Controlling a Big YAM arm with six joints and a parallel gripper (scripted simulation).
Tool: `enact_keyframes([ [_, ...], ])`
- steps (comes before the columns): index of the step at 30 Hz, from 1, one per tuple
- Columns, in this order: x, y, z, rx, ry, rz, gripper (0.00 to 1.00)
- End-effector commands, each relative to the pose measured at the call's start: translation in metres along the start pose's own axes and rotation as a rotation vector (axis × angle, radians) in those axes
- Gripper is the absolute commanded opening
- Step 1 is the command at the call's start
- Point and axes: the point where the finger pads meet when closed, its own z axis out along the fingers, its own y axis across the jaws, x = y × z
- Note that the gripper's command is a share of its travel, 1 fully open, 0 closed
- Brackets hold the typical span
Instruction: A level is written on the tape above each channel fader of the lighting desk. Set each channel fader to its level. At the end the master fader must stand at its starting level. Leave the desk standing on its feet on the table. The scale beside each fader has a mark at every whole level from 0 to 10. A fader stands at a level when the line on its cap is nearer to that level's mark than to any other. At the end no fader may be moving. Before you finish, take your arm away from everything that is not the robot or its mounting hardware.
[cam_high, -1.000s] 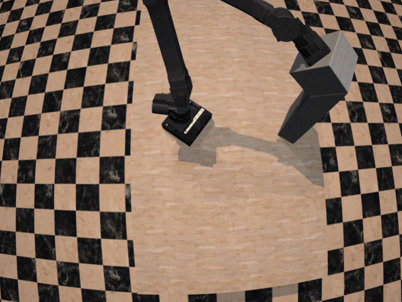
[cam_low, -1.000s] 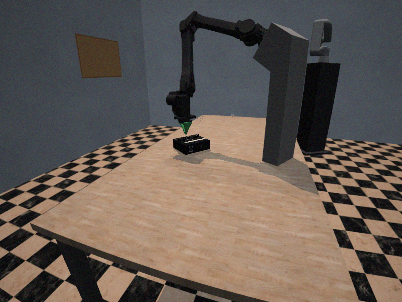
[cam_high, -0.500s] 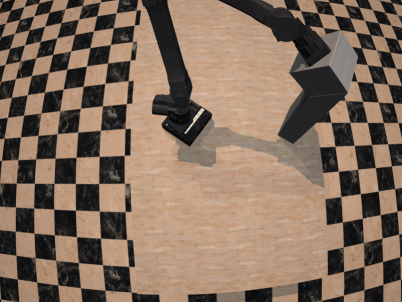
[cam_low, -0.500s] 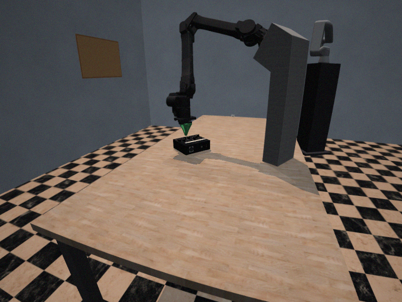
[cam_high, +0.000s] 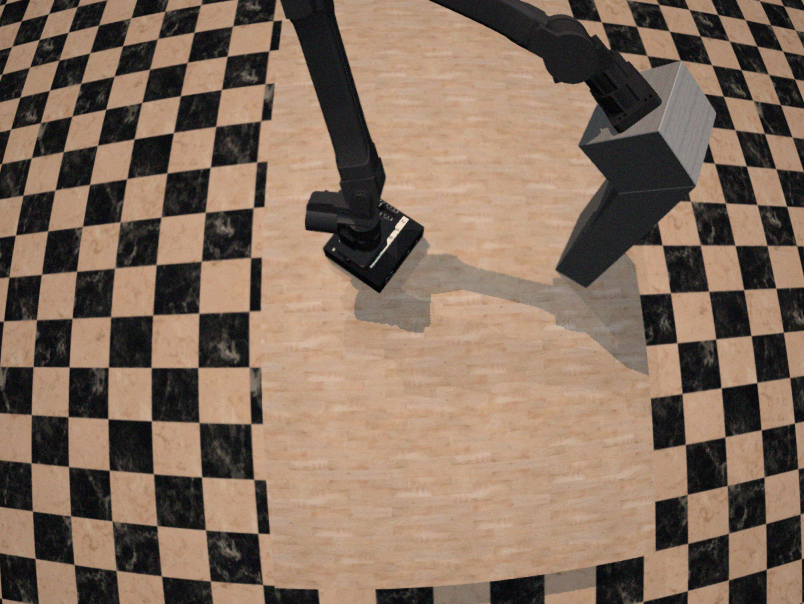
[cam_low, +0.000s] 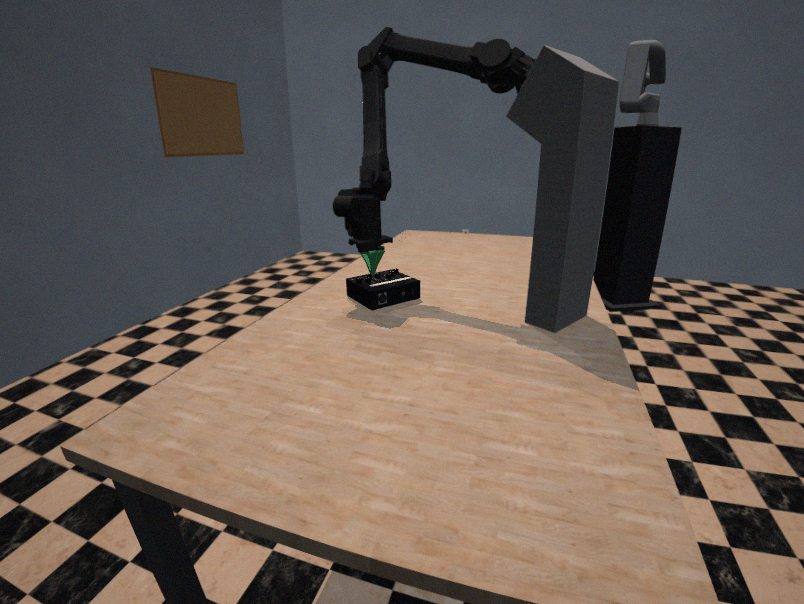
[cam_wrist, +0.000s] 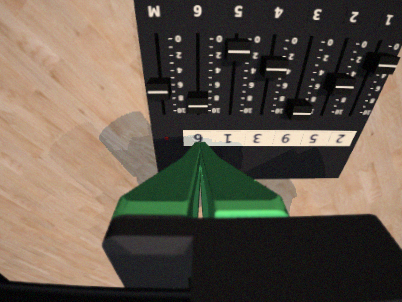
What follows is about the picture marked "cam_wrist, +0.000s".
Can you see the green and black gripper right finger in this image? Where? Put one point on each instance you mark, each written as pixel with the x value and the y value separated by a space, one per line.
pixel 228 192

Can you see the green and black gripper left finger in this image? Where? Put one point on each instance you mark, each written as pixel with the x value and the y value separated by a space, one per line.
pixel 174 190

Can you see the black lighting desk with faders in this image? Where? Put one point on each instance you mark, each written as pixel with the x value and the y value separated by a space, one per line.
pixel 237 108

